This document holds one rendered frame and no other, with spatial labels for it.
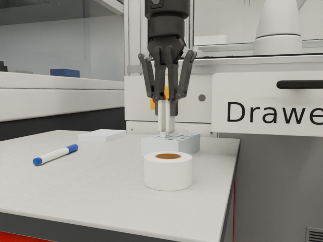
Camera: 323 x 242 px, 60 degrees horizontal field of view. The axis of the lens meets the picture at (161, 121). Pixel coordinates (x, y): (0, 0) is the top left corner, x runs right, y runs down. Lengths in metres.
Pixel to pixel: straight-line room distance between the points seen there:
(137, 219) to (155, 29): 0.39
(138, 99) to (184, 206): 0.61
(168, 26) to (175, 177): 0.31
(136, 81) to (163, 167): 0.56
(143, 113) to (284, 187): 0.47
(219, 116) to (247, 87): 0.07
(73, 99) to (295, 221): 0.94
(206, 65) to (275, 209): 0.46
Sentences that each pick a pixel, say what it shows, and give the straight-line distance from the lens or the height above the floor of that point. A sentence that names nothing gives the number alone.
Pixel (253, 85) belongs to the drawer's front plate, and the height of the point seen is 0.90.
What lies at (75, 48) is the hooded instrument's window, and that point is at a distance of 1.33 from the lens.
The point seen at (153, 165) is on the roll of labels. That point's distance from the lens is 0.38.
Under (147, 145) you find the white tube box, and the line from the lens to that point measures 0.57.
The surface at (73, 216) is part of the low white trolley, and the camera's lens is 0.33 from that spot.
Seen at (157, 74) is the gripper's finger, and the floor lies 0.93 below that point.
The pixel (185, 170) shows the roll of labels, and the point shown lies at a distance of 0.39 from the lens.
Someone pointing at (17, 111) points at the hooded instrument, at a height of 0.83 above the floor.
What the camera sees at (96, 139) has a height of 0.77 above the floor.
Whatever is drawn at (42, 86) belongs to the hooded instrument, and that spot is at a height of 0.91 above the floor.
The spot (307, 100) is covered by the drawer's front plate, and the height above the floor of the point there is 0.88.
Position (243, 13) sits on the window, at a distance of 0.89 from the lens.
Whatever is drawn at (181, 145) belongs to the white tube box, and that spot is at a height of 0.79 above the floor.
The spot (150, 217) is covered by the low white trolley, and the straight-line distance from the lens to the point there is 0.32.
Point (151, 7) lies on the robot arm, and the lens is 0.59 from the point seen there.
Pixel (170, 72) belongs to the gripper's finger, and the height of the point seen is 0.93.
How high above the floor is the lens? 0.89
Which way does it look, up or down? 6 degrees down
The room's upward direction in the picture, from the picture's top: straight up
